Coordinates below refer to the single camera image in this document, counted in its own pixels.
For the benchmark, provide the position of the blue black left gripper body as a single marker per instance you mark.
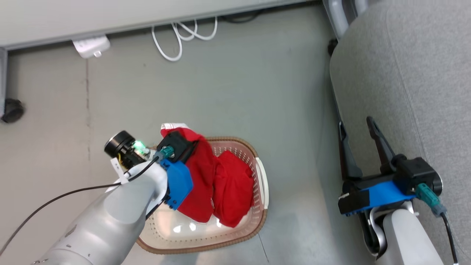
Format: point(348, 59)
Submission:
point(178, 182)

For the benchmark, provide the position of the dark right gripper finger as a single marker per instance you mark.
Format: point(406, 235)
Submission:
point(347, 162)
point(382, 151)

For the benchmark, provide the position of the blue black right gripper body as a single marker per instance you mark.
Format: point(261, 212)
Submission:
point(382, 193)

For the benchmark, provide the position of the red clothing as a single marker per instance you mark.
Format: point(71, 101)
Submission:
point(228, 184)

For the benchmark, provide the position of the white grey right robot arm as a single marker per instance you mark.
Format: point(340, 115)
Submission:
point(408, 239)

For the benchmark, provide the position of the cream laundry basket brown rim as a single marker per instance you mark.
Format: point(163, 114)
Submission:
point(191, 237)

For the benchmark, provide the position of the grey fabric sofa seat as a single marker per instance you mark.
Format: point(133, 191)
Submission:
point(412, 73)

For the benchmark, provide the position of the black cylindrical left gripper motor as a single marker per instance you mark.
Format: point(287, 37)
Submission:
point(119, 144)

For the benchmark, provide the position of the white power strip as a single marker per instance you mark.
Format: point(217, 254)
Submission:
point(91, 46)

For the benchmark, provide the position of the black caster wheel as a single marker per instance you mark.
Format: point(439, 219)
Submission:
point(13, 110)

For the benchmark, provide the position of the grey furniture leg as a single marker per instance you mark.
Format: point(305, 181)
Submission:
point(3, 81)

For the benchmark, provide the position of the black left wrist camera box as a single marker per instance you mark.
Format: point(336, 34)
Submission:
point(180, 144)

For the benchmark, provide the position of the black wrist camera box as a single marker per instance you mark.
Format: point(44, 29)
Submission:
point(415, 171)
point(180, 144)

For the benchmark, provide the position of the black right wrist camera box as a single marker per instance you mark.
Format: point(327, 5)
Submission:
point(415, 171)

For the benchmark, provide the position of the small black frame foot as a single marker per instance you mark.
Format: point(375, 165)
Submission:
point(332, 46)

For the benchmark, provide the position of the grey metal frame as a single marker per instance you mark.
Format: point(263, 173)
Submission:
point(336, 16)

